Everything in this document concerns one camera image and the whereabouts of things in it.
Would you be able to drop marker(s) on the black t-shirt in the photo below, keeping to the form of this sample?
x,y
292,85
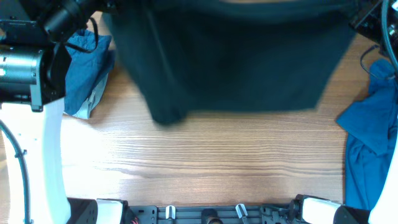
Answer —
x,y
187,56

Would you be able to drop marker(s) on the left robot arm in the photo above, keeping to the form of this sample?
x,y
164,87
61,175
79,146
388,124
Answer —
x,y
34,64

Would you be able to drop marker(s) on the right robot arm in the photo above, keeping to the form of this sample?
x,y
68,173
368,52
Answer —
x,y
319,210

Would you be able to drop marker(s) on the folded dark blue garment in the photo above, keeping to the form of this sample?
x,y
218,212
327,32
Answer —
x,y
86,70

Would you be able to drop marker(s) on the blue t-shirt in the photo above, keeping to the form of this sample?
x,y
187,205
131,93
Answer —
x,y
371,125

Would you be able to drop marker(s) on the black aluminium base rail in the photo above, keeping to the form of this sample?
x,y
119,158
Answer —
x,y
241,213

